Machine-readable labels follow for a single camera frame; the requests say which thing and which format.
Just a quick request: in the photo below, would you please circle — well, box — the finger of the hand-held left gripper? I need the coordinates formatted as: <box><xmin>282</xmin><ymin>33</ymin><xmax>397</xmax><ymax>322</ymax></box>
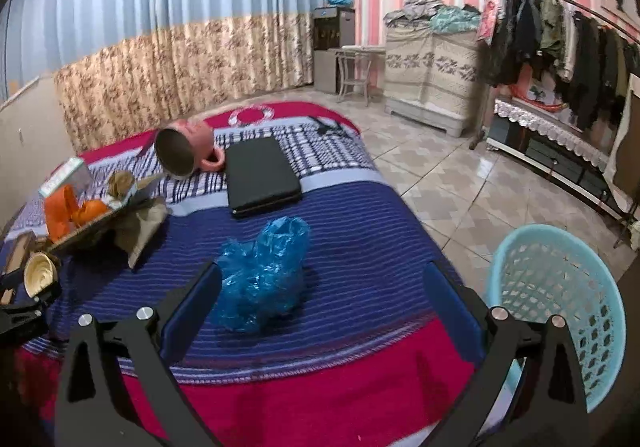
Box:
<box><xmin>0</xmin><ymin>303</ymin><xmax>50</xmax><ymax>344</ymax></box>
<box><xmin>0</xmin><ymin>269</ymin><xmax>63</xmax><ymax>302</ymax></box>

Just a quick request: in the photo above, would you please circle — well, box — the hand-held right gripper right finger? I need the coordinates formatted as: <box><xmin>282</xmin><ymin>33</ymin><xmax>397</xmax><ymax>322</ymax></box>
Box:
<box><xmin>422</xmin><ymin>261</ymin><xmax>589</xmax><ymax>447</ymax></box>

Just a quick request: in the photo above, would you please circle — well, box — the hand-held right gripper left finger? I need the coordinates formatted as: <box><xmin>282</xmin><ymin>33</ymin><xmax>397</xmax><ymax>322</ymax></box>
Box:
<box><xmin>54</xmin><ymin>261</ymin><xmax>224</xmax><ymax>447</ymax></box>

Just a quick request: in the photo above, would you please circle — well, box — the light blue plastic basket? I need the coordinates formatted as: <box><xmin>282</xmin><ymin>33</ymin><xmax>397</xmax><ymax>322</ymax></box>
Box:
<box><xmin>484</xmin><ymin>224</ymin><xmax>627</xmax><ymax>415</ymax></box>

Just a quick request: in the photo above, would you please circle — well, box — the large orange peel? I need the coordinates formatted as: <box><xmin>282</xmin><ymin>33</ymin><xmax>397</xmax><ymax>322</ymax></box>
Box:
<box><xmin>44</xmin><ymin>186</ymin><xmax>80</xmax><ymax>243</ymax></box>

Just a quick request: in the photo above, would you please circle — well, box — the blue plastic bag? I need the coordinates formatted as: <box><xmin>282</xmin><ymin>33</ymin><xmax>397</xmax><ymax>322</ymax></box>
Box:
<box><xmin>215</xmin><ymin>216</ymin><xmax>312</xmax><ymax>334</ymax></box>

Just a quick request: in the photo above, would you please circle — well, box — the small orange peel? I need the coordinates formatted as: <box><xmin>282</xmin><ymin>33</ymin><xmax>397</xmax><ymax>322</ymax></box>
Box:
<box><xmin>70</xmin><ymin>199</ymin><xmax>110</xmax><ymax>228</ymax></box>

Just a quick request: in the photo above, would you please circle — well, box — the cream paper roll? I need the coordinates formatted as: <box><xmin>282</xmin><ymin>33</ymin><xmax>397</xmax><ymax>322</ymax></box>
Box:
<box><xmin>24</xmin><ymin>252</ymin><xmax>58</xmax><ymax>299</ymax></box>

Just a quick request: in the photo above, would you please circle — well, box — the flat light blue box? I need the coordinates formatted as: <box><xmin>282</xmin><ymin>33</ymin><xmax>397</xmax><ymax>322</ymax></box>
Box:
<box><xmin>47</xmin><ymin>197</ymin><xmax>166</xmax><ymax>249</ymax></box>

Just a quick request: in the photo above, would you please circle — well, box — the brown crumpled cloth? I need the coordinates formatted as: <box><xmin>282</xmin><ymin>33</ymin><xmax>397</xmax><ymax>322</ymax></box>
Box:
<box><xmin>115</xmin><ymin>202</ymin><xmax>168</xmax><ymax>270</ymax></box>

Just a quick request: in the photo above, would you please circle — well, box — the teal cardboard box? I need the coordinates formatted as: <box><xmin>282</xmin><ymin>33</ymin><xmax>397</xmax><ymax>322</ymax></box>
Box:
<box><xmin>39</xmin><ymin>157</ymin><xmax>92</xmax><ymax>200</ymax></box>

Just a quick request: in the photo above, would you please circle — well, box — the black leather case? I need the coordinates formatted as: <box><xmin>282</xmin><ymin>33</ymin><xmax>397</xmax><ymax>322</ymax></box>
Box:
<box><xmin>225</xmin><ymin>136</ymin><xmax>303</xmax><ymax>220</ymax></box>

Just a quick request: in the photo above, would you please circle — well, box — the white cabinet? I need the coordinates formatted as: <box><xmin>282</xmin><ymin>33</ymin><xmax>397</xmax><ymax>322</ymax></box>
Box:
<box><xmin>0</xmin><ymin>77</ymin><xmax>76</xmax><ymax>228</ymax></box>

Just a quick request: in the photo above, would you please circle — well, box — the pink mug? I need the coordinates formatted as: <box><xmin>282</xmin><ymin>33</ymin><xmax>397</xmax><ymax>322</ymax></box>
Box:
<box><xmin>153</xmin><ymin>121</ymin><xmax>226</xmax><ymax>178</ymax></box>

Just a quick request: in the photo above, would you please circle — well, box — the low cabinet with lace cloth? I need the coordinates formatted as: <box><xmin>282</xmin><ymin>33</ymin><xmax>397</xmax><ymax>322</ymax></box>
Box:
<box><xmin>485</xmin><ymin>97</ymin><xmax>640</xmax><ymax>230</ymax></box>

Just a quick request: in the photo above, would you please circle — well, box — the small black gadget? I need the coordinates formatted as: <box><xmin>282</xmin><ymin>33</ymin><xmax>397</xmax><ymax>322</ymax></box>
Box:
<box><xmin>306</xmin><ymin>116</ymin><xmax>352</xmax><ymax>136</ymax></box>

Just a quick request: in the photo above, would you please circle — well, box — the cloth covered cabinet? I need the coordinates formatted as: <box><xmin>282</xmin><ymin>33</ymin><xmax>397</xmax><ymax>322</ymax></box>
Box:
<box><xmin>382</xmin><ymin>19</ymin><xmax>483</xmax><ymax>138</ymax></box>

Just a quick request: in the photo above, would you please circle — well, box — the grey water dispenser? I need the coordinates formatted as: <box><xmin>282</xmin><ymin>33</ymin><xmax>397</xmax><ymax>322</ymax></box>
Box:
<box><xmin>311</xmin><ymin>6</ymin><xmax>357</xmax><ymax>95</ymax></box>

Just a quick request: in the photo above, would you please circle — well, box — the blue floral curtain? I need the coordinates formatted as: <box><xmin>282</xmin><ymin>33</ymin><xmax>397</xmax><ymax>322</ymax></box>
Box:
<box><xmin>0</xmin><ymin>0</ymin><xmax>326</xmax><ymax>154</ymax></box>

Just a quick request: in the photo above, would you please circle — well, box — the rack of hanging clothes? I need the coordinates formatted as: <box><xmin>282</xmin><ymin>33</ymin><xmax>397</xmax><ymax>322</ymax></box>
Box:
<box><xmin>475</xmin><ymin>0</ymin><xmax>640</xmax><ymax>134</ymax></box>

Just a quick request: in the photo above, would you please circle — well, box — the pile of folded clothes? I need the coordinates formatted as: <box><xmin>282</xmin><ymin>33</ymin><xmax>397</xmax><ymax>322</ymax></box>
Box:
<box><xmin>382</xmin><ymin>0</ymin><xmax>483</xmax><ymax>32</ymax></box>

